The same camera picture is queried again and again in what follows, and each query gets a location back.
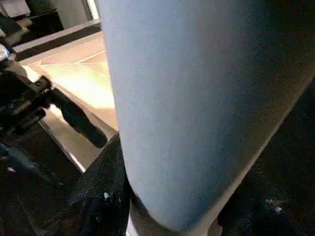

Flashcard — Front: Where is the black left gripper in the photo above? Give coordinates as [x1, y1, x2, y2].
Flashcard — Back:
[0, 56, 108, 148]

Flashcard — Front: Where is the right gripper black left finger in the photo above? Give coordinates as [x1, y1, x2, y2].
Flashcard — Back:
[66, 134, 132, 236]

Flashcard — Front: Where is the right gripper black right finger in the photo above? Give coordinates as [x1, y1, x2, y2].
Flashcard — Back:
[218, 157, 315, 236]

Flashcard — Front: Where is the white plastic table top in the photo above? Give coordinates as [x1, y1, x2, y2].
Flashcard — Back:
[12, 30, 120, 174]

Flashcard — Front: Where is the white plastic table leg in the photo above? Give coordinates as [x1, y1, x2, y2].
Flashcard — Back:
[94, 0, 315, 236]

